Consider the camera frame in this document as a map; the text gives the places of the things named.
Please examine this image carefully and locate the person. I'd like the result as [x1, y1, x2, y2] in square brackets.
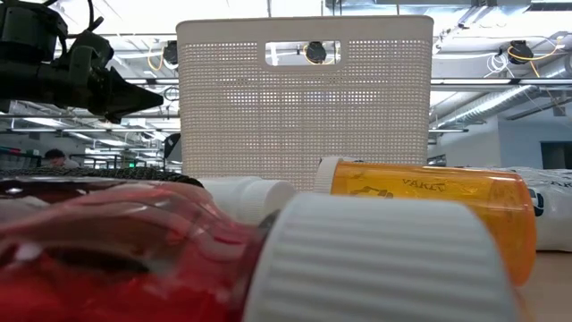
[43, 148, 81, 169]

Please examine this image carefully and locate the small white plastic bottle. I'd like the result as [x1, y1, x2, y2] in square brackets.
[198, 175, 297, 225]

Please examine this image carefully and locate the white perforated plastic basket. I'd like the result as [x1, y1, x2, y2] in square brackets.
[175, 14, 435, 193]

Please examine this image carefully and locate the white pouch teal print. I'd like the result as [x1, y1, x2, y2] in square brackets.
[491, 165, 572, 252]

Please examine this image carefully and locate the orange pill bottle white cap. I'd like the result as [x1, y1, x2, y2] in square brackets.
[312, 156, 537, 287]

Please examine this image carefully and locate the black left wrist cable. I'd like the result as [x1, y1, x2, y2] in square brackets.
[42, 0, 106, 39]

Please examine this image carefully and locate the red bottle white cap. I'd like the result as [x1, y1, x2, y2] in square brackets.
[0, 175, 522, 322]

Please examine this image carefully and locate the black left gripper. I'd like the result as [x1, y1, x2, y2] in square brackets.
[48, 62, 164, 124]

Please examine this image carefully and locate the silver ceiling air duct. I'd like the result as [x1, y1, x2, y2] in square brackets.
[431, 57, 572, 131]

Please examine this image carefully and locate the black ceiling cable reel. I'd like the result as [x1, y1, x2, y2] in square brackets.
[305, 41, 327, 64]
[508, 39, 534, 65]
[163, 39, 179, 66]

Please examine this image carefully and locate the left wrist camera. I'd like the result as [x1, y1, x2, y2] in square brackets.
[66, 30, 115, 86]

